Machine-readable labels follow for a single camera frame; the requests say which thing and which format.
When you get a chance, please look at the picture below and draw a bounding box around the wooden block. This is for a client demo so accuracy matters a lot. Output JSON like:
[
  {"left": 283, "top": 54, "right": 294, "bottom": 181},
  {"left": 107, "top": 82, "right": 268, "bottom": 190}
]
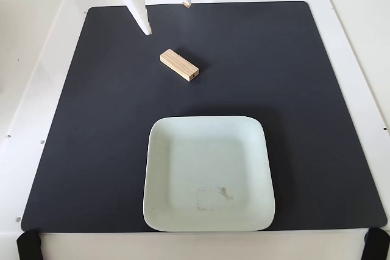
[{"left": 159, "top": 48, "right": 200, "bottom": 83}]

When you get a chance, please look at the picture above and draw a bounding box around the pale green square plate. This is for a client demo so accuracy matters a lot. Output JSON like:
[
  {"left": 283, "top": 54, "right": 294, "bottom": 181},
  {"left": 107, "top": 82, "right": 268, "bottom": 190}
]
[{"left": 142, "top": 115, "right": 277, "bottom": 233}]

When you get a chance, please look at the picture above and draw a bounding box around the black mat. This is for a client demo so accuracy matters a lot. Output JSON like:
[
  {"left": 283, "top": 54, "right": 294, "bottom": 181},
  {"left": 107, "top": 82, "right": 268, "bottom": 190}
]
[{"left": 20, "top": 1, "right": 388, "bottom": 233}]

